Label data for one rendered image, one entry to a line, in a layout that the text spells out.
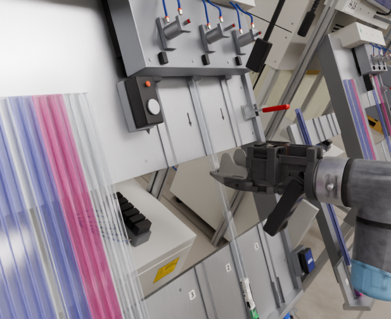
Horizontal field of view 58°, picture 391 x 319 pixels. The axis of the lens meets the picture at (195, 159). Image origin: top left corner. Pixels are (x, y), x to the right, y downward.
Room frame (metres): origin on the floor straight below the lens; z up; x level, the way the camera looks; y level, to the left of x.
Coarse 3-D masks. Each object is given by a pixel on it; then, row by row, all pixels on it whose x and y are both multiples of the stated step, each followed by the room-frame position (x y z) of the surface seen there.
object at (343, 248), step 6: (300, 114) 0.90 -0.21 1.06; (300, 120) 0.89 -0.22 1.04; (300, 126) 0.89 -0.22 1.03; (306, 132) 0.88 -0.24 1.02; (306, 138) 0.87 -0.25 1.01; (306, 144) 0.87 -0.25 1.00; (330, 204) 0.80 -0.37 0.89; (330, 210) 0.80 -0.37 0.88; (330, 216) 0.80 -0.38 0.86; (336, 216) 0.80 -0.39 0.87; (336, 222) 0.79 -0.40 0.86; (336, 228) 0.78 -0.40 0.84; (336, 234) 0.78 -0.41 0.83; (342, 240) 0.77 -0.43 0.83; (342, 246) 0.76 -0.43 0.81; (342, 252) 0.76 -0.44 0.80; (348, 252) 0.76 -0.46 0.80; (348, 258) 0.75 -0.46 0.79; (348, 264) 0.75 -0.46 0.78
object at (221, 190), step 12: (192, 84) 0.66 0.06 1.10; (204, 108) 0.66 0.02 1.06; (204, 120) 0.64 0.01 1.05; (204, 132) 0.63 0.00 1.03; (216, 156) 0.62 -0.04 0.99; (216, 168) 0.60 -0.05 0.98; (216, 180) 0.60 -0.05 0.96; (228, 204) 0.58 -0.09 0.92; (228, 216) 0.57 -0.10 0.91; (228, 228) 0.56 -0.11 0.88; (240, 252) 0.55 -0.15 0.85; (240, 264) 0.53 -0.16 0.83; (240, 276) 0.53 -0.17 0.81; (252, 312) 0.50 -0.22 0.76
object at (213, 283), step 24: (240, 240) 0.58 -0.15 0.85; (264, 240) 0.64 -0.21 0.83; (216, 264) 0.50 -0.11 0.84; (264, 264) 0.61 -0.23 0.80; (168, 288) 0.40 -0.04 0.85; (192, 288) 0.43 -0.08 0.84; (216, 288) 0.47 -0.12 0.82; (240, 288) 0.52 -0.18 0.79; (264, 288) 0.57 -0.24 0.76; (288, 288) 0.64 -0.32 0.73; (168, 312) 0.37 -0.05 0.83; (192, 312) 0.41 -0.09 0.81; (216, 312) 0.44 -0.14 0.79; (240, 312) 0.49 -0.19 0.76; (264, 312) 0.54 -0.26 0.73
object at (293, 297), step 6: (294, 288) 0.66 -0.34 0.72; (288, 294) 0.63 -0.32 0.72; (294, 294) 0.62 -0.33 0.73; (300, 294) 0.63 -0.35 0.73; (288, 300) 0.60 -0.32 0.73; (294, 300) 0.60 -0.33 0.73; (282, 306) 0.58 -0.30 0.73; (288, 306) 0.58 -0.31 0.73; (276, 312) 0.56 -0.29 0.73; (282, 312) 0.55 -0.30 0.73; (270, 318) 0.53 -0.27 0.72; (276, 318) 0.53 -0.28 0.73; (282, 318) 0.54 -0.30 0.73
